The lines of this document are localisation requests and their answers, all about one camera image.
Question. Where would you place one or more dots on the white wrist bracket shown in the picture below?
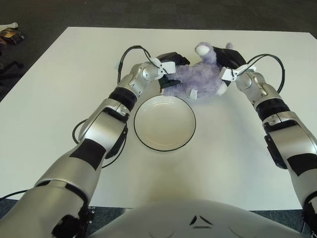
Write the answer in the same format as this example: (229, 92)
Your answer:
(169, 67)
(226, 74)

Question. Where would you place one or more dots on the purple plush doll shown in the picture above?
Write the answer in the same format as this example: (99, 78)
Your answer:
(198, 77)

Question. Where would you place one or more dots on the white plate with black rim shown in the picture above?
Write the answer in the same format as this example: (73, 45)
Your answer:
(164, 124)

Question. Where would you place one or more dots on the black chair base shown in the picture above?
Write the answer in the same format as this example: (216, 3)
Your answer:
(10, 68)

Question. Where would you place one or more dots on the dark snack packet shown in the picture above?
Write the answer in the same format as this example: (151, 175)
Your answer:
(12, 37)

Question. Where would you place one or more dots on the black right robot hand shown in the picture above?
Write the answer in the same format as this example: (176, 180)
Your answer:
(230, 58)

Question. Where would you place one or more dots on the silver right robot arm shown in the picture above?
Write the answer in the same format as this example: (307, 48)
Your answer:
(284, 138)

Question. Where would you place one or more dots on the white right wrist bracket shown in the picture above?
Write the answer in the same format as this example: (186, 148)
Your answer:
(226, 74)

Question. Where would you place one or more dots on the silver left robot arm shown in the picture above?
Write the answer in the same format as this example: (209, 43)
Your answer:
(104, 124)

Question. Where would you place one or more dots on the white floor object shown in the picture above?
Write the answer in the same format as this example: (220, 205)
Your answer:
(11, 25)

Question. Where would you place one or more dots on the black table bracket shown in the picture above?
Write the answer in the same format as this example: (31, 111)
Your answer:
(91, 213)

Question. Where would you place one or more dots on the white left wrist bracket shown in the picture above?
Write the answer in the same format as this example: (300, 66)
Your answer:
(169, 67)

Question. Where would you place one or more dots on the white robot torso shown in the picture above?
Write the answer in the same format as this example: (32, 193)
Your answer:
(173, 220)

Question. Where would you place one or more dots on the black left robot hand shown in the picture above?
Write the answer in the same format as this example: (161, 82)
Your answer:
(173, 56)

